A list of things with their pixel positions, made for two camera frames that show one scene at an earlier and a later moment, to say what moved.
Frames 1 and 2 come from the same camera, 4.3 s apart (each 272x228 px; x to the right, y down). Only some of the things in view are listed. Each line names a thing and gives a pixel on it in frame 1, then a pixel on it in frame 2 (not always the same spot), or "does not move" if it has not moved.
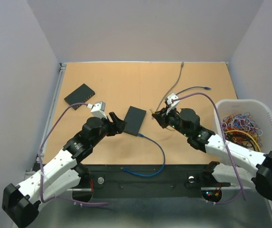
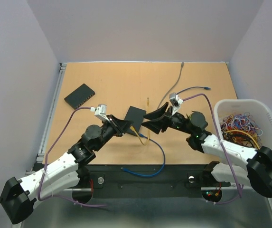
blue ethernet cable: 141,135 does not move
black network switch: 134,118 does not move
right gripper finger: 162,117 → 156,125
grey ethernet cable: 176,82 does not move
